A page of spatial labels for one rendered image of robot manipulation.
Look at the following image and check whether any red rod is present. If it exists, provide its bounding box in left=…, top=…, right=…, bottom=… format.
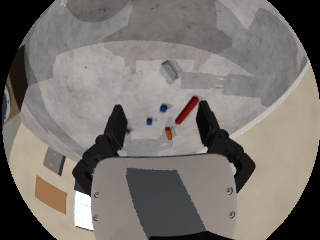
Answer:
left=175, top=96, right=199, bottom=125

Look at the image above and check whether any orange rod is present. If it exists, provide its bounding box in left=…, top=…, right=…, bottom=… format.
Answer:
left=165, top=127, right=172, bottom=140

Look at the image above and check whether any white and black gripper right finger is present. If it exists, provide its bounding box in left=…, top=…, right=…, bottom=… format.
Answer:
left=196, top=100, right=256, bottom=194

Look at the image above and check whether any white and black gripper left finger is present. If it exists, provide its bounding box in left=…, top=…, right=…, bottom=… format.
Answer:
left=72, top=104, right=128, bottom=198

